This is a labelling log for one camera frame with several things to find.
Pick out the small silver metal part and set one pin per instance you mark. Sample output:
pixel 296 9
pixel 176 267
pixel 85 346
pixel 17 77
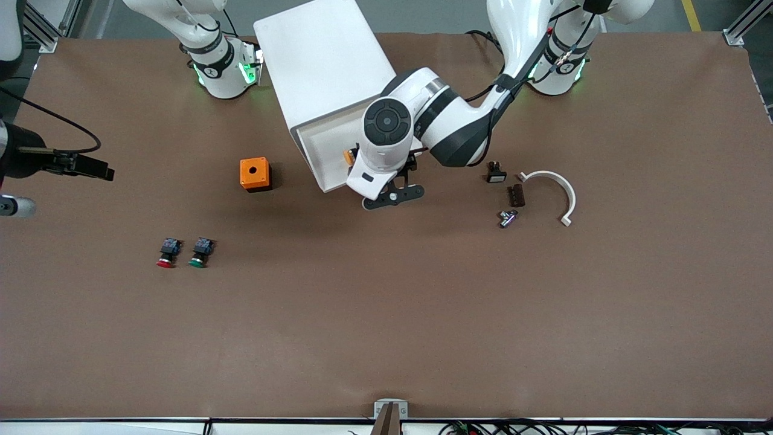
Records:
pixel 508 219

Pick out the red mushroom push button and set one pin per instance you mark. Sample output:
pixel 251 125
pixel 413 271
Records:
pixel 171 246

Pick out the green mushroom push button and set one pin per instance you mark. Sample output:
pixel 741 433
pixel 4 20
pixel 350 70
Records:
pixel 202 246

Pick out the aluminium frame profile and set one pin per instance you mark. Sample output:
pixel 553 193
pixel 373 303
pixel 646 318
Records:
pixel 45 39
pixel 734 36

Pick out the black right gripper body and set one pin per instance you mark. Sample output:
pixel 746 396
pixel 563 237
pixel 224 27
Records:
pixel 25 162

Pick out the grey metal bracket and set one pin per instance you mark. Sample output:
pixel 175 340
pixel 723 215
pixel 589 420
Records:
pixel 380 408

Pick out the brown terminal block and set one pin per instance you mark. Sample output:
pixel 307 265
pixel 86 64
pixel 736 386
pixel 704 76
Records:
pixel 516 196

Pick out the orange button enclosure box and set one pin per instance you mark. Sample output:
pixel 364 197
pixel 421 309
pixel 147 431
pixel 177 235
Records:
pixel 246 175

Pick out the silver gripper cylinder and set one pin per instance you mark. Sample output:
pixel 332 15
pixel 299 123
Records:
pixel 18 206

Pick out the brown table cover mat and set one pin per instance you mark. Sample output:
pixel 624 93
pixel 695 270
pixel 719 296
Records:
pixel 386 314

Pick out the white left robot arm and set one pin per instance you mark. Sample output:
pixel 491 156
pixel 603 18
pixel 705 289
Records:
pixel 513 24

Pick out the yellow mushroom push button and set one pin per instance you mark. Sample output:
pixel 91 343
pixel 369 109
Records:
pixel 349 157

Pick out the white curved plastic bracket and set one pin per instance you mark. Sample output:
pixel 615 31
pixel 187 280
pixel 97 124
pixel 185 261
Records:
pixel 570 199

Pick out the small black switch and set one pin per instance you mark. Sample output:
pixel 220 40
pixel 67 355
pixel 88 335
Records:
pixel 496 175

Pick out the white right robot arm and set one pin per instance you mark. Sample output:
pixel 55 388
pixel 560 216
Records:
pixel 211 72

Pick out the brown post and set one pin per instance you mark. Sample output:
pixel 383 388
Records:
pixel 386 423

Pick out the white table edge rail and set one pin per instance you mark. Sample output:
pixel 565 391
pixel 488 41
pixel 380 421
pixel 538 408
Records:
pixel 121 428

